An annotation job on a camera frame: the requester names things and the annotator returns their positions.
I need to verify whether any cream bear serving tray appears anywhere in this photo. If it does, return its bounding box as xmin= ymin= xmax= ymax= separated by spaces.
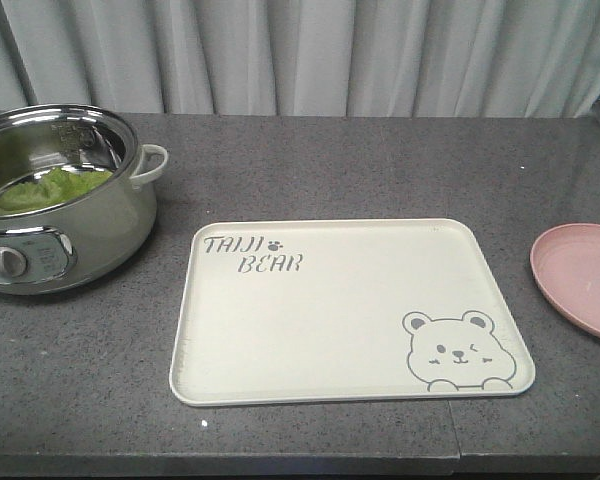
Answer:
xmin=169 ymin=219 xmax=535 ymax=406

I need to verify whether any green lettuce leaf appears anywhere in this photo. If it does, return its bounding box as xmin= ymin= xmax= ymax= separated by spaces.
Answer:
xmin=0 ymin=167 xmax=112 ymax=215

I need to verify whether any pink round plate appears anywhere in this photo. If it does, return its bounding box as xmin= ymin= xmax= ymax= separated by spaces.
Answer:
xmin=529 ymin=223 xmax=600 ymax=338

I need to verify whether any pale green electric pot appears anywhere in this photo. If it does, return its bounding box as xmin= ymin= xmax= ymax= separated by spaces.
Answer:
xmin=0 ymin=104 xmax=169 ymax=295

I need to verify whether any grey pleated curtain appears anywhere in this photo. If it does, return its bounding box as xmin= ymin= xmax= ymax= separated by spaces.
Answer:
xmin=0 ymin=1 xmax=600 ymax=118

